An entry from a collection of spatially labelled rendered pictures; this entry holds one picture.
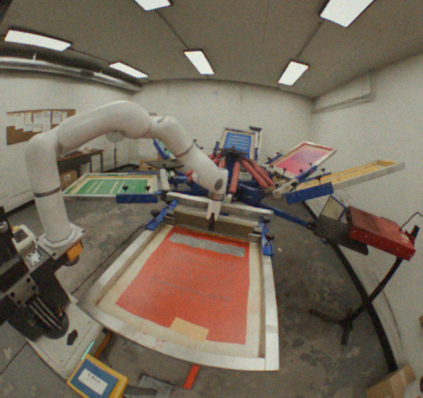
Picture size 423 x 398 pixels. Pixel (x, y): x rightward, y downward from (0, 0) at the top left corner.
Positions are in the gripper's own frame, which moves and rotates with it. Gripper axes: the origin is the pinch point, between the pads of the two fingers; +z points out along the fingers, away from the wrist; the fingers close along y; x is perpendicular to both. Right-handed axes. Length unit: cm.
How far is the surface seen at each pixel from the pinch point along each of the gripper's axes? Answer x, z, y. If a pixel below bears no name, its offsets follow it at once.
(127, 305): -16, 6, 51
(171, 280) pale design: -7.7, 5.9, 34.1
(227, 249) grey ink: 9.8, 5.7, 9.6
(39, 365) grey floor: -97, 101, 122
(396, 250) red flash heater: 120, -3, 12
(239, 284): 16.6, 6.0, 28.6
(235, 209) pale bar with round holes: 10.0, -1.2, -20.2
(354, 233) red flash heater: 88, -3, -6
